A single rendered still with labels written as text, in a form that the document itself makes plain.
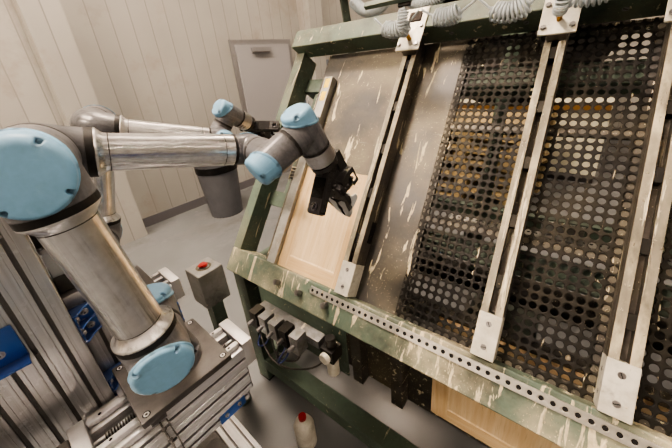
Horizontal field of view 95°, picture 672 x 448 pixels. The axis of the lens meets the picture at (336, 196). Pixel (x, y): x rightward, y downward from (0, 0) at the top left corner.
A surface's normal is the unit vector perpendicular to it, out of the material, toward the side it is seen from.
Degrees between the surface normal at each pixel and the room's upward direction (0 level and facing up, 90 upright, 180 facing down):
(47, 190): 82
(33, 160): 82
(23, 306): 90
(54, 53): 90
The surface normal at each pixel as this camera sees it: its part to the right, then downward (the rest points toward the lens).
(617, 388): -0.54, -0.25
